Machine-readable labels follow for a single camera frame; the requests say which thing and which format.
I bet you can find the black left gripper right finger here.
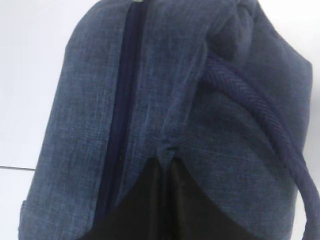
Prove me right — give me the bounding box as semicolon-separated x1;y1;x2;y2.
168;159;250;240

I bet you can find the dark blue lunch bag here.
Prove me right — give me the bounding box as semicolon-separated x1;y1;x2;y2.
18;0;320;240

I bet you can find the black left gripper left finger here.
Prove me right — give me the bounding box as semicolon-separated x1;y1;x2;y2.
82;158;173;240

